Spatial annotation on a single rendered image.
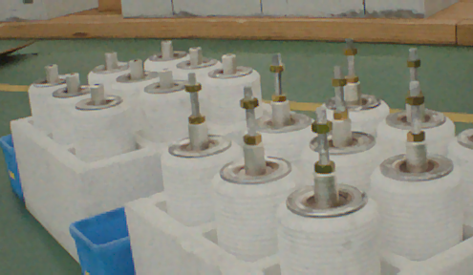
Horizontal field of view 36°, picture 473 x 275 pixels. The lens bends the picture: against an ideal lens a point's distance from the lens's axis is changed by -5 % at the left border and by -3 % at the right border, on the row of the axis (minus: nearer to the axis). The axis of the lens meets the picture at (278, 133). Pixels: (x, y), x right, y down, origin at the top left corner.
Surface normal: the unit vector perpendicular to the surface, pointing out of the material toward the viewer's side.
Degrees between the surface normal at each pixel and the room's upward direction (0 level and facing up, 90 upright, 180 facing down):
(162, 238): 90
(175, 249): 90
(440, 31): 90
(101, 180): 90
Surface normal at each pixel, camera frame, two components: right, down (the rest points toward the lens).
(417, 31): -0.48, 0.30
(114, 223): 0.58, 0.16
